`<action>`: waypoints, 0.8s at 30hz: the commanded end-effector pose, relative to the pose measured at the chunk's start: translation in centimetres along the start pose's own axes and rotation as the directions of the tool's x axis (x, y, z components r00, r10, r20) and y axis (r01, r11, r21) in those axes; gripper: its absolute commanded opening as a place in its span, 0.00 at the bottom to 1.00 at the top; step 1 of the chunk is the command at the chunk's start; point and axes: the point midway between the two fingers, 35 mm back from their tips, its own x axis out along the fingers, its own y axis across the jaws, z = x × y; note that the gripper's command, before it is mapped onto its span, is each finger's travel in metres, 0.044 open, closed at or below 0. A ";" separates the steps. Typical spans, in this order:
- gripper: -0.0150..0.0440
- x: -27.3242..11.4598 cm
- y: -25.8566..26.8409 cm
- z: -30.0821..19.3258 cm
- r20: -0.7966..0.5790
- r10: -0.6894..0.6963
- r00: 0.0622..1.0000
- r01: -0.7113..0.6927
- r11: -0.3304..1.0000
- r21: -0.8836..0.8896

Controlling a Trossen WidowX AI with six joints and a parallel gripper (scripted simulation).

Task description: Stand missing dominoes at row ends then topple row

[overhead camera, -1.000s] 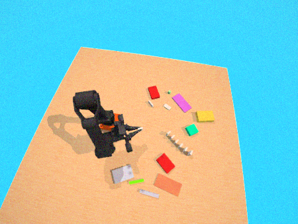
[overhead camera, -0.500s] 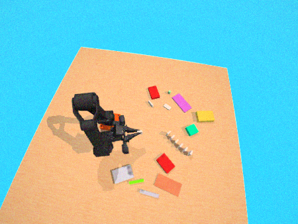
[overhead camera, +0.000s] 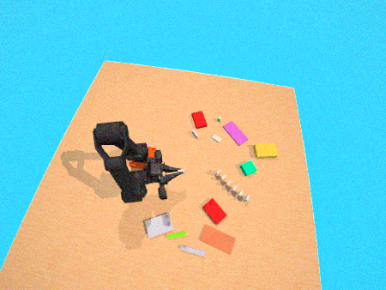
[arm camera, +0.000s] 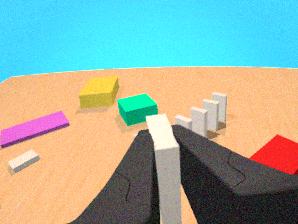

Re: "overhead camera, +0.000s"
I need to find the yellow block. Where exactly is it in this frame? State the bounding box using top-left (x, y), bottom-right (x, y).
top-left (253, 143), bottom-right (279, 159)

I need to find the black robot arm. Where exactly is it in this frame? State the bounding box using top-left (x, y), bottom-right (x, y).
top-left (93, 120), bottom-right (160, 203)

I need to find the green flat block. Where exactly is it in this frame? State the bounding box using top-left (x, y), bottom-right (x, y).
top-left (240, 160), bottom-right (257, 177)

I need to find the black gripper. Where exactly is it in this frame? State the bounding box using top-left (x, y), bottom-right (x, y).
top-left (142, 150), bottom-right (183, 200)

